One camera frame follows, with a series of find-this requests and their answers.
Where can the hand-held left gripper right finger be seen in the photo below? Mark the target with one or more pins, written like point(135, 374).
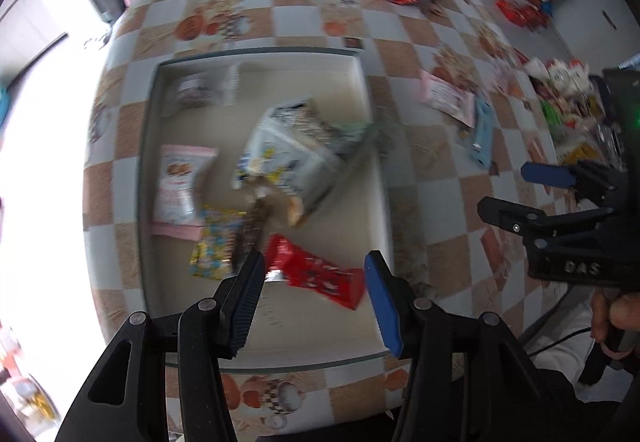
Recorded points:
point(385, 312)

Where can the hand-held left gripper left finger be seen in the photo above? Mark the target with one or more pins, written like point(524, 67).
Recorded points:
point(245, 307)

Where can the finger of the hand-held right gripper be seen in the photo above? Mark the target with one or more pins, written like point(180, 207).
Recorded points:
point(525, 217)
point(550, 175)

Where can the yellow floral candy packet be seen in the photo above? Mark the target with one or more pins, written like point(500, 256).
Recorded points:
point(215, 247)

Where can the red snack packet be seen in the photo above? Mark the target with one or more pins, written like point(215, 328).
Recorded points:
point(315, 274)

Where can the brown bar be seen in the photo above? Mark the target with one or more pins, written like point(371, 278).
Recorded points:
point(250, 227)

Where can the pink biscuit packet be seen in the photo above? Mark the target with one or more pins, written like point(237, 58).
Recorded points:
point(447, 97)
point(175, 187)

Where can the white chip bag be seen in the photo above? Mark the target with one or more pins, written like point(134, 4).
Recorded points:
point(290, 157)

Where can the clear packet with dark candy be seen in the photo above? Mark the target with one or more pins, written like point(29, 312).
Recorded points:
point(205, 87)

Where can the green-rimmed tray box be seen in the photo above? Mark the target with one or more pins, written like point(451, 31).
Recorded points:
point(320, 87)

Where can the person's right hand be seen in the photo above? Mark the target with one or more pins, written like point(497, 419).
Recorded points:
point(620, 312)

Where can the heap of assorted snack packets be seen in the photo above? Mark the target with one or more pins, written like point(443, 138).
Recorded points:
point(565, 102)

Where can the blue snack packet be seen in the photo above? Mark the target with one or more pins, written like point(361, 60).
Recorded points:
point(482, 132)

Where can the white clothing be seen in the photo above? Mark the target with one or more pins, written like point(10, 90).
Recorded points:
point(560, 359)

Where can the person's dark clothing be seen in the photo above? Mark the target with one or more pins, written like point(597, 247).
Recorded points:
point(595, 414)

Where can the red basket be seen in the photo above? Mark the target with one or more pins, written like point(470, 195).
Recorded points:
point(520, 12)

